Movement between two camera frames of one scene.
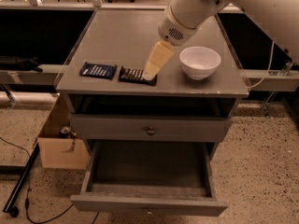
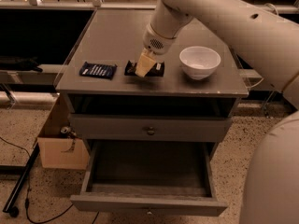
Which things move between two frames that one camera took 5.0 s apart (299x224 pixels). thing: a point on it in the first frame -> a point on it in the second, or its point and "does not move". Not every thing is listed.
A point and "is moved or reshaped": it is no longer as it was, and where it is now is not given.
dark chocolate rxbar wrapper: (135, 76) is moved or reshaped
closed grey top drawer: (147, 129) does not move
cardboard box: (60, 147) does not move
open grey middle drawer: (149, 177) does not move
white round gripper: (172, 29) -> (154, 43)
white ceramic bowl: (199, 63) does not move
